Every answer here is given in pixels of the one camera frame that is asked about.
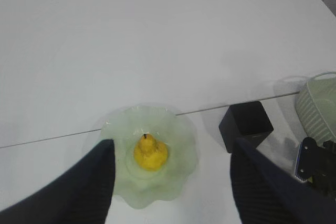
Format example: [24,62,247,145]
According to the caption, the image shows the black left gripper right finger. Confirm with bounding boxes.
[230,138,335,223]

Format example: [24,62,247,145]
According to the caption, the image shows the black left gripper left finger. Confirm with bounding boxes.
[1,139,116,223]

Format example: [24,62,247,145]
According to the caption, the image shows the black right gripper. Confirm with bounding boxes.
[295,137,335,200]

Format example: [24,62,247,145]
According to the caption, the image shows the yellow pear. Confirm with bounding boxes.
[133,133,169,172]

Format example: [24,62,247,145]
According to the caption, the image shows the green wavy glass plate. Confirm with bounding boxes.
[83,105,199,210]

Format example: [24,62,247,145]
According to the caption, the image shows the green woven plastic basket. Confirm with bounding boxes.
[295,72,335,146]

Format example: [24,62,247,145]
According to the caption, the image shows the black square pen holder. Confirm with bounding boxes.
[218,101,274,153]

